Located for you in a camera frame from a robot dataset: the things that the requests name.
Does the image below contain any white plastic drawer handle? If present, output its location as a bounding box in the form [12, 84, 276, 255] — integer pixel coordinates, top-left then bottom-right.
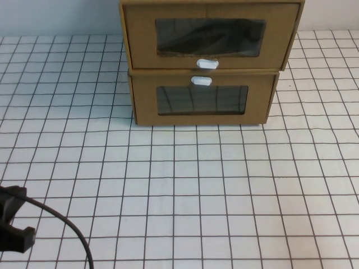
[191, 75, 213, 86]
[196, 58, 219, 69]

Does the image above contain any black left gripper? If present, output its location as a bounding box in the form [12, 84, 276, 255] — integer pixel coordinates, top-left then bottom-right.
[0, 185, 36, 253]

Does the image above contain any black cable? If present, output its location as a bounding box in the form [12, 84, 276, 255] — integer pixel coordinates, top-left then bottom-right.
[19, 194, 95, 269]

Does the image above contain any cardboard drawer with clear window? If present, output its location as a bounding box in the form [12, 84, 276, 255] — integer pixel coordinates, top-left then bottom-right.
[122, 2, 301, 70]

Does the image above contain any cardboard shoe box outer shell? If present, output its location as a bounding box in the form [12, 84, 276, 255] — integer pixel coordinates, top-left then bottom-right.
[119, 0, 306, 71]

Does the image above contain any cardboard shoe box with window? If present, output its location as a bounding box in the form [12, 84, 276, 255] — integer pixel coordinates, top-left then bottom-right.
[127, 68, 280, 126]

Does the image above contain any white grid pattern tablecloth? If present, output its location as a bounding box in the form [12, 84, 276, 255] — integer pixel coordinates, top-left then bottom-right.
[0, 29, 359, 269]

